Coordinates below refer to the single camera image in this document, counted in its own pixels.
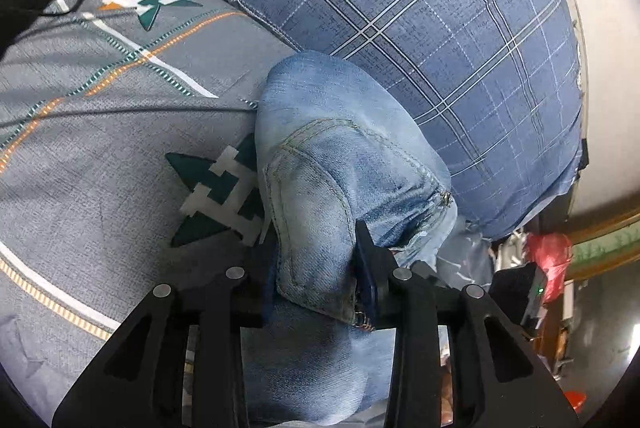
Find black device green light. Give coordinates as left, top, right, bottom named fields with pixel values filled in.
left=489, top=262, right=548, bottom=333

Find red plastic bag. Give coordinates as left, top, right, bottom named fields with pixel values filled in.
left=525, top=233, right=573, bottom=304

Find faded blue denim jeans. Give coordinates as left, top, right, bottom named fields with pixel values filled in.
left=242, top=51, right=458, bottom=427

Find grey patterned bed sheet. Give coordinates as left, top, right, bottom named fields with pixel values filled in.
left=1, top=0, right=291, bottom=423

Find blue plaid pillow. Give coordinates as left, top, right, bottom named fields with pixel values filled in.
left=236, top=0, right=582, bottom=238

